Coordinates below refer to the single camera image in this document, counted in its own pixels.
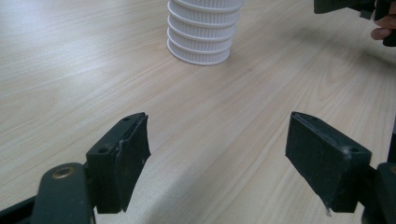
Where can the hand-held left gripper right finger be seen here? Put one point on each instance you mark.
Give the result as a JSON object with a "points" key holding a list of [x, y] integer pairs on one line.
{"points": [[323, 161]]}

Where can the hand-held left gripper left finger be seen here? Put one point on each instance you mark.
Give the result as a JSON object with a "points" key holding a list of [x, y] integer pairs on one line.
{"points": [[118, 174]]}

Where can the stack of white paper cups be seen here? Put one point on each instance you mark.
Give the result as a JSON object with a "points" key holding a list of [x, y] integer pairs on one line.
{"points": [[202, 34]]}

